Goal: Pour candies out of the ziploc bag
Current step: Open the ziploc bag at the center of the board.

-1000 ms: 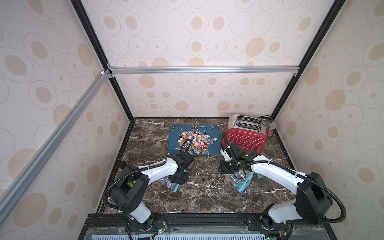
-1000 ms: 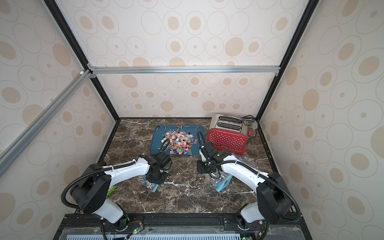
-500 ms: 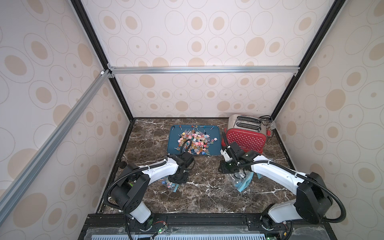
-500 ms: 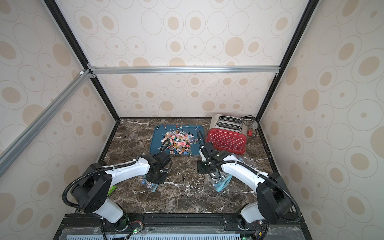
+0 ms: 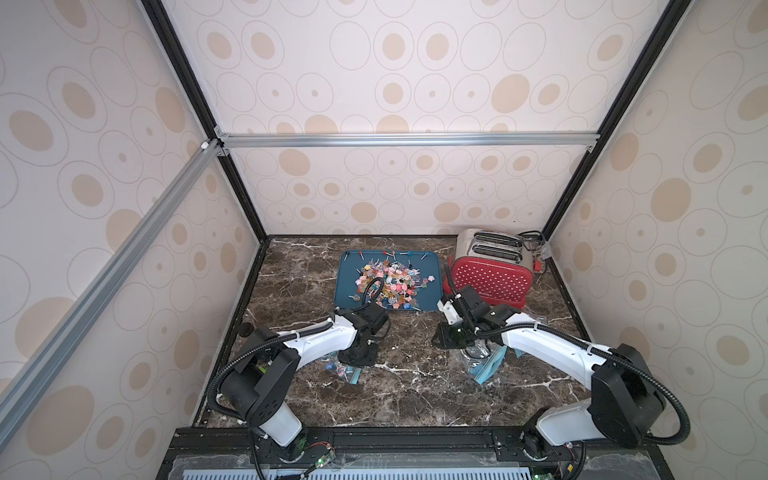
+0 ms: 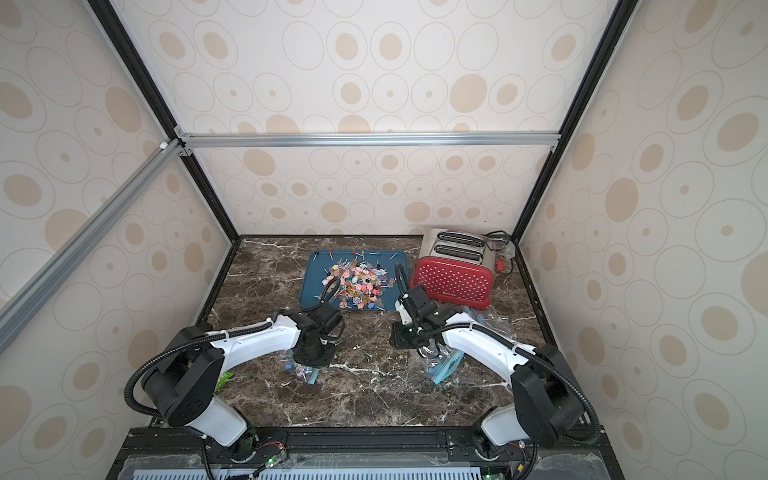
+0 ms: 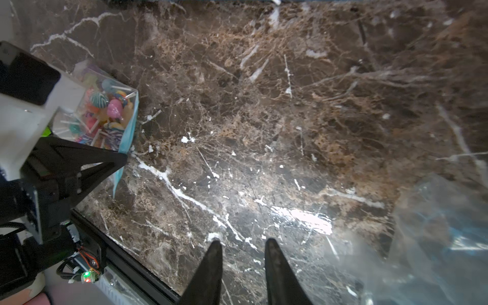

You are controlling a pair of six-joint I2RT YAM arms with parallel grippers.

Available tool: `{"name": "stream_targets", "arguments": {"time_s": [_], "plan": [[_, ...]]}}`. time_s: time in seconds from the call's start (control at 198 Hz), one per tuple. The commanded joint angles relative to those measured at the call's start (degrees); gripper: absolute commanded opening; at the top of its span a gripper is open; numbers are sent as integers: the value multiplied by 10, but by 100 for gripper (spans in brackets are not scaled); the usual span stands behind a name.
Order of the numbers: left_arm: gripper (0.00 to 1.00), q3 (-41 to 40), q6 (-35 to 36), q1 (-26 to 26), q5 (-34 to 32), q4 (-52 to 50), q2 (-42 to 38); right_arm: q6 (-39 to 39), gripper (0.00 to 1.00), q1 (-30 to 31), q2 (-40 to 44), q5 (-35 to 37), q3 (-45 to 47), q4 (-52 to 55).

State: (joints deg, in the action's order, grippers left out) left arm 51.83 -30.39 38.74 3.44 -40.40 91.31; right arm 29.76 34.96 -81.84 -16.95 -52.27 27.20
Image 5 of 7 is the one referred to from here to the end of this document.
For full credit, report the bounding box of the candy ziploc bag front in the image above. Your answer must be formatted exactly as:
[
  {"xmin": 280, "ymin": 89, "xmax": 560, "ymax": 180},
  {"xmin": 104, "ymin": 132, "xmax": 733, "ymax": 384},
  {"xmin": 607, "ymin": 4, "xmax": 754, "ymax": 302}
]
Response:
[{"xmin": 459, "ymin": 342, "xmax": 507, "ymax": 385}]

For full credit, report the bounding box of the candy ziploc bag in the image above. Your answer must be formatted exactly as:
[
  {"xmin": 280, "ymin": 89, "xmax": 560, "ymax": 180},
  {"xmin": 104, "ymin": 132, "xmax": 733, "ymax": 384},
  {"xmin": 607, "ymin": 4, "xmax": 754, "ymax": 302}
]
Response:
[
  {"xmin": 459, "ymin": 342, "xmax": 507, "ymax": 385},
  {"xmin": 320, "ymin": 352, "xmax": 362, "ymax": 385}
]

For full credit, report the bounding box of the teal plastic tray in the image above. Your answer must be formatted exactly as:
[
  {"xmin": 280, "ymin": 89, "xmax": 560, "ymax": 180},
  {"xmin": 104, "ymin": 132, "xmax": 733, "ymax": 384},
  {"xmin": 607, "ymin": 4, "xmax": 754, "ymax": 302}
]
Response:
[{"xmin": 333, "ymin": 250, "xmax": 444, "ymax": 311}]

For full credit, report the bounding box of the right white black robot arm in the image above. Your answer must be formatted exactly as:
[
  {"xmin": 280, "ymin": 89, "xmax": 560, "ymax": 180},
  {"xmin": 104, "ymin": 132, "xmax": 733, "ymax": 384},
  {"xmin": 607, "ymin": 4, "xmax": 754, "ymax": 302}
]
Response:
[{"xmin": 433, "ymin": 286, "xmax": 691, "ymax": 458}]

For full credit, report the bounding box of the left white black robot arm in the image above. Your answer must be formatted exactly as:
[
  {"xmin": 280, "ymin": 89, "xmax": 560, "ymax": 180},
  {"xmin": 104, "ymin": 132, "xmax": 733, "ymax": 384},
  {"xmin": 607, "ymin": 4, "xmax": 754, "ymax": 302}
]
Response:
[{"xmin": 206, "ymin": 303, "xmax": 389, "ymax": 448}]

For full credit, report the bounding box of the poured candy pile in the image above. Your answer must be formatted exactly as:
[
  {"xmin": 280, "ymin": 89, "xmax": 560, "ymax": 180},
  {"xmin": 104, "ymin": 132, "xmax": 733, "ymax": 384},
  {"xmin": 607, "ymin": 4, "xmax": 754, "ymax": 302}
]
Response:
[{"xmin": 344, "ymin": 251, "xmax": 436, "ymax": 312}]

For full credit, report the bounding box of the red silver toaster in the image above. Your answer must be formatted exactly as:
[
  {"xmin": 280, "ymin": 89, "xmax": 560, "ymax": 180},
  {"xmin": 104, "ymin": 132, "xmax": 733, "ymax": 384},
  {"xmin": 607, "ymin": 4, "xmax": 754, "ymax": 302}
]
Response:
[{"xmin": 444, "ymin": 229, "xmax": 534, "ymax": 309}]

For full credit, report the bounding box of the brown spice jar black cap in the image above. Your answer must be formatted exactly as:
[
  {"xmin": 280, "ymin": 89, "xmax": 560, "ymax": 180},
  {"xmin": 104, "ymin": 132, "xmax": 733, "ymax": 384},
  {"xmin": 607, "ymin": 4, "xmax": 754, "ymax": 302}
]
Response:
[{"xmin": 237, "ymin": 322, "xmax": 255, "ymax": 339}]

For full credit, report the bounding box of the toaster black power cable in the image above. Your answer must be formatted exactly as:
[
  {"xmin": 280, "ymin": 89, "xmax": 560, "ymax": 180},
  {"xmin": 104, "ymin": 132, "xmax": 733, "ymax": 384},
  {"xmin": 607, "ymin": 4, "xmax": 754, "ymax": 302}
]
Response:
[{"xmin": 517, "ymin": 230, "xmax": 553, "ymax": 277}]

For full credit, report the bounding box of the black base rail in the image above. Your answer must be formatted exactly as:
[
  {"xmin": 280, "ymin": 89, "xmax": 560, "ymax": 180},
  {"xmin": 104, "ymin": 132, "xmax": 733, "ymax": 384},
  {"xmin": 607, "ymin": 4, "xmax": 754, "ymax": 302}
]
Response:
[{"xmin": 157, "ymin": 427, "xmax": 673, "ymax": 479}]

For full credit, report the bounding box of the horizontal aluminium frame bar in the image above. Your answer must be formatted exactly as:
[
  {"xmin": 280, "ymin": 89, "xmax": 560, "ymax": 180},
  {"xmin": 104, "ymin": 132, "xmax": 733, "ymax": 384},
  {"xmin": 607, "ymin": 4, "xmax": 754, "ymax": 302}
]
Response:
[{"xmin": 220, "ymin": 131, "xmax": 600, "ymax": 148}]

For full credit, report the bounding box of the left slanted aluminium frame bar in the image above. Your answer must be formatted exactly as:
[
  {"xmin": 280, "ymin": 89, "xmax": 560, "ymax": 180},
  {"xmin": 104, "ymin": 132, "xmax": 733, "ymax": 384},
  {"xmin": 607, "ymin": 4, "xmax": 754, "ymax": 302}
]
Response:
[{"xmin": 1, "ymin": 139, "xmax": 222, "ymax": 449}]

